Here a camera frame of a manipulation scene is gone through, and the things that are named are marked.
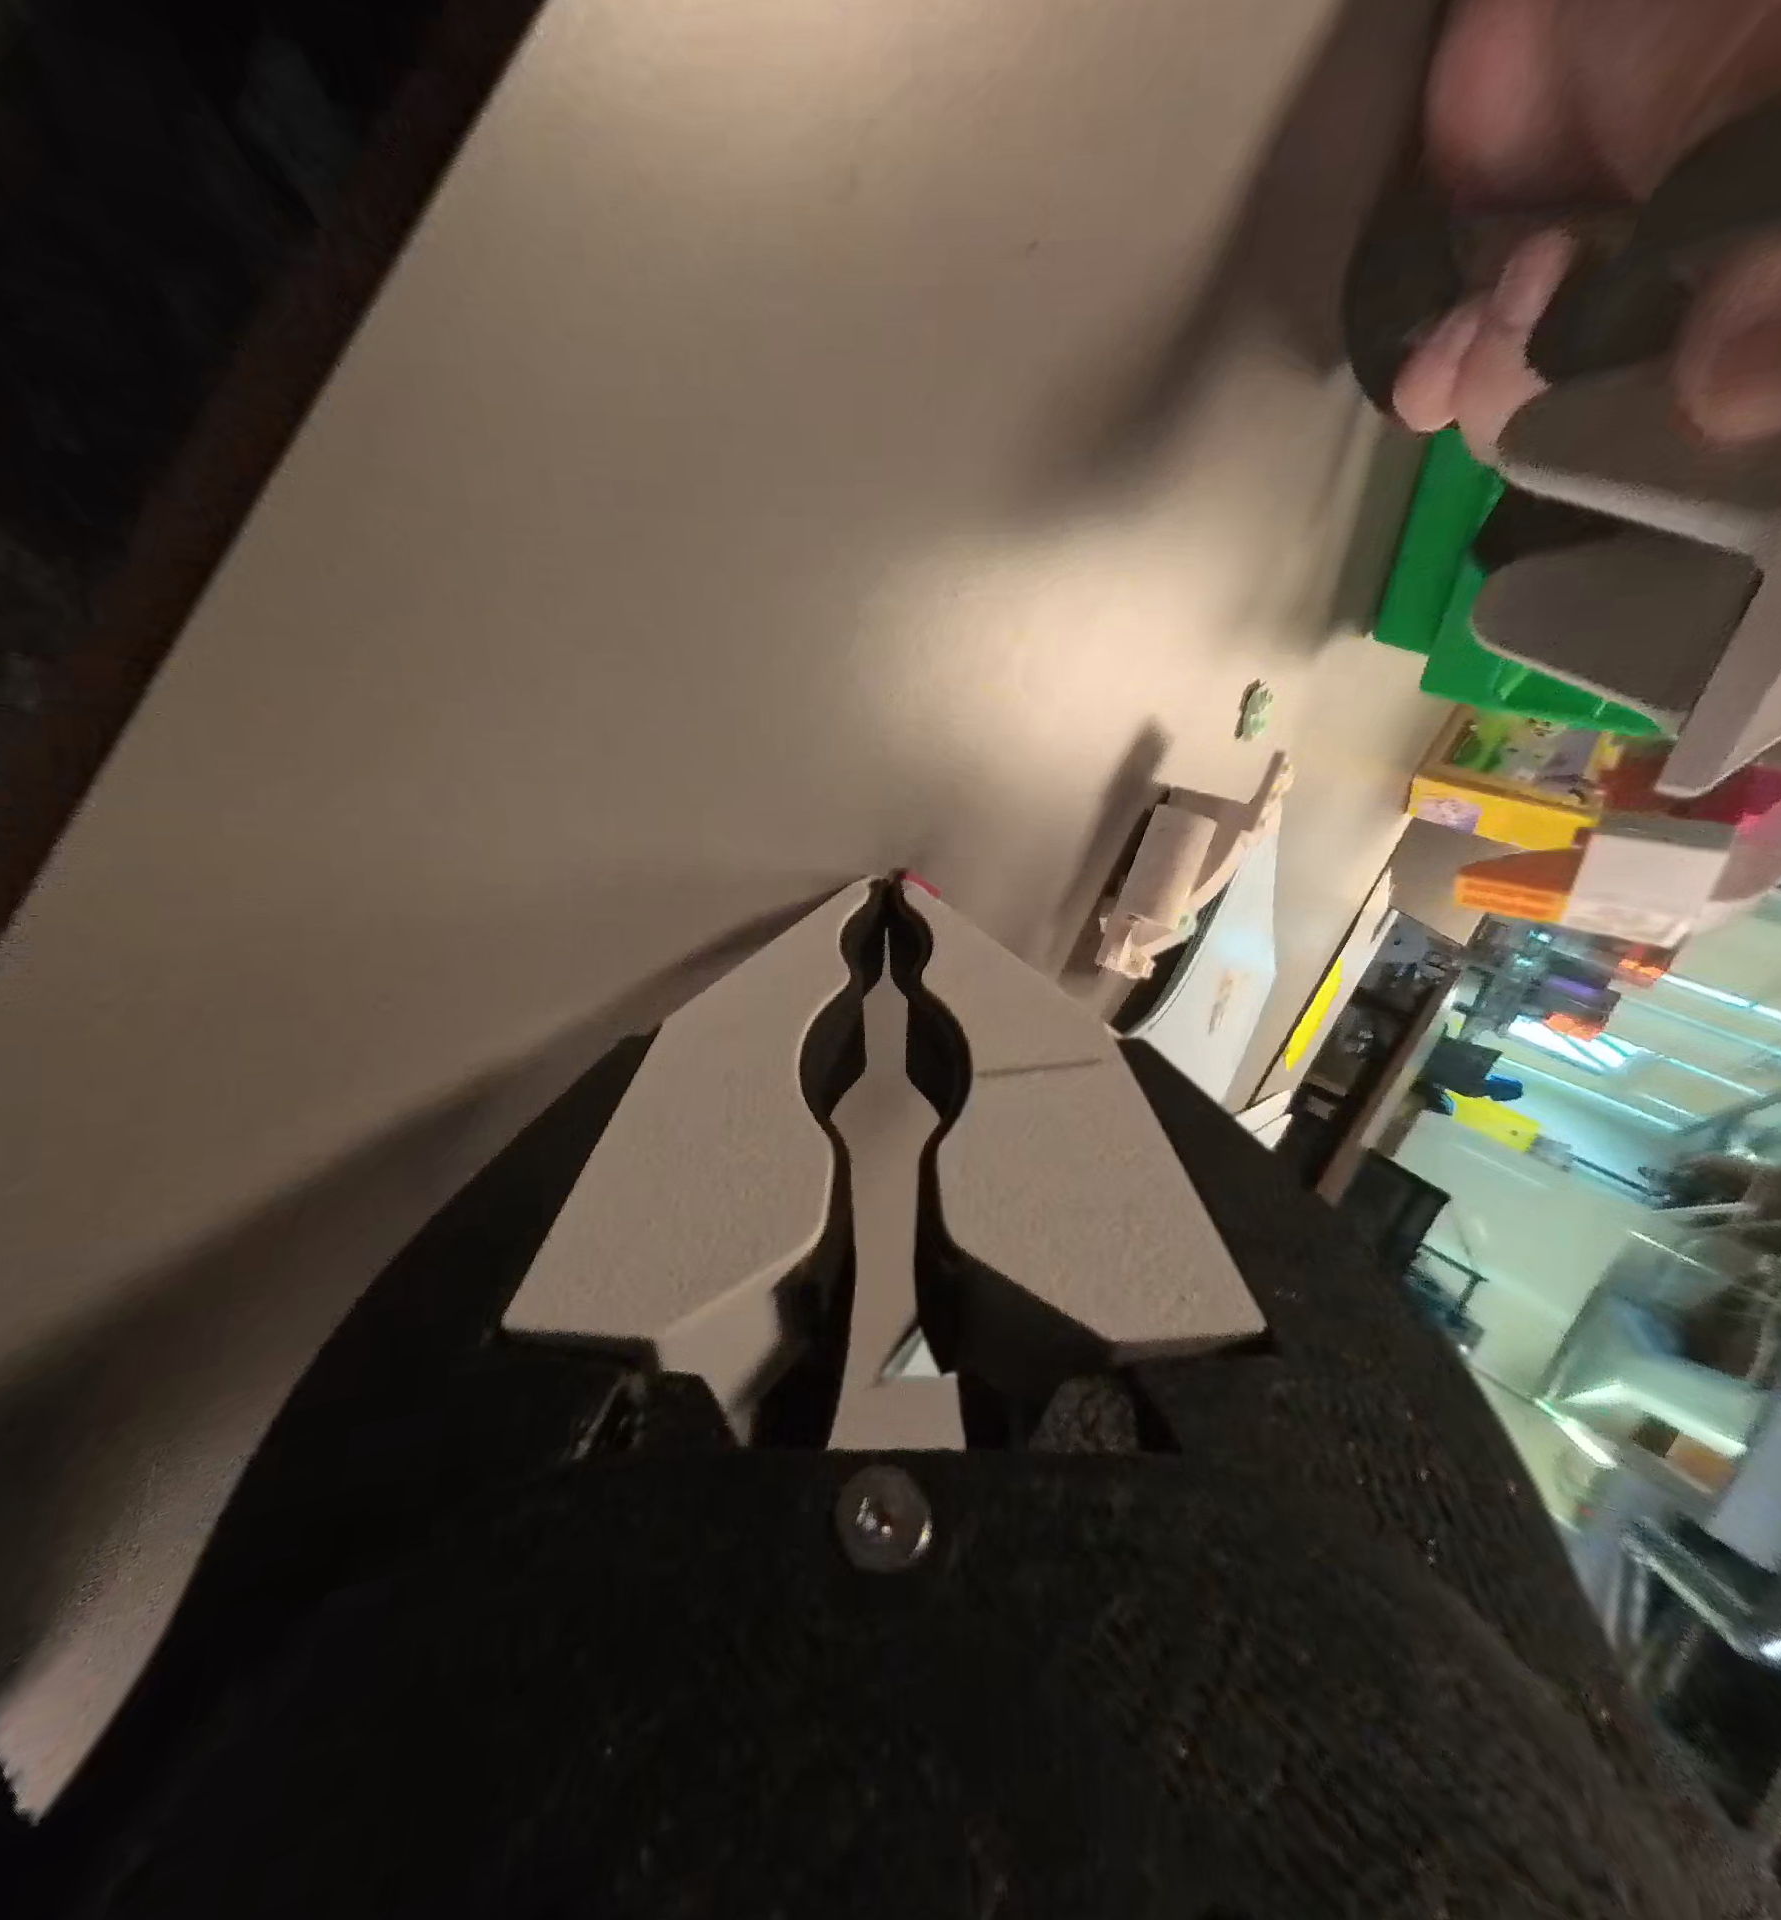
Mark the lego instruction booklet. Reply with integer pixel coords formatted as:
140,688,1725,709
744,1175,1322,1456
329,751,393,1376
1122,832,1410,1119

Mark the green plastic bin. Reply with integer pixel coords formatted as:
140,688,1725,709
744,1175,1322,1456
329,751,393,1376
1373,426,1673,740

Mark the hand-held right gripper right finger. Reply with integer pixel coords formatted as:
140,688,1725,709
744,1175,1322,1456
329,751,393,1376
891,880,1271,1448

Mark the white lego assembly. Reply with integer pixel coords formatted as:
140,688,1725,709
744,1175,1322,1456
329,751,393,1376
1098,751,1300,987

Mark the person's left hand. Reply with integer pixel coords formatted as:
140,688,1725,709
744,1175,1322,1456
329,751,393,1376
1392,0,1781,452

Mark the yellow lego set box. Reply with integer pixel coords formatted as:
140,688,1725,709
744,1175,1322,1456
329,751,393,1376
1407,706,1627,851

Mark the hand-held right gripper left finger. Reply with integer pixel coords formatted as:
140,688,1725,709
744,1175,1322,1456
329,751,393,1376
501,874,893,1448

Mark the red white storage box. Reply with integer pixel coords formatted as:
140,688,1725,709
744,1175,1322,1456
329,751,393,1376
1453,757,1781,977

